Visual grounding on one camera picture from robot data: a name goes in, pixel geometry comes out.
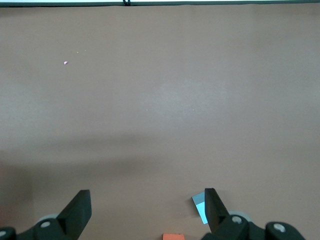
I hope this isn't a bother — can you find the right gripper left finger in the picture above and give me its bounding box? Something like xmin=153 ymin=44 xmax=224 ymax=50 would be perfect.
xmin=32 ymin=189 xmax=93 ymax=240

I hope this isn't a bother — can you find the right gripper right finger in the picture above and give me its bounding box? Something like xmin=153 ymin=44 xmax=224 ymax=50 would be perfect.
xmin=204 ymin=187 xmax=251 ymax=240

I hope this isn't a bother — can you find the cyan foam cube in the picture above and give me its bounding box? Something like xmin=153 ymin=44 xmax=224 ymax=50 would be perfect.
xmin=191 ymin=192 xmax=210 ymax=225

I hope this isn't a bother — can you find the orange foam cube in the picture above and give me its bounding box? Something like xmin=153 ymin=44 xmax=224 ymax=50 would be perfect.
xmin=162 ymin=233 xmax=185 ymax=240

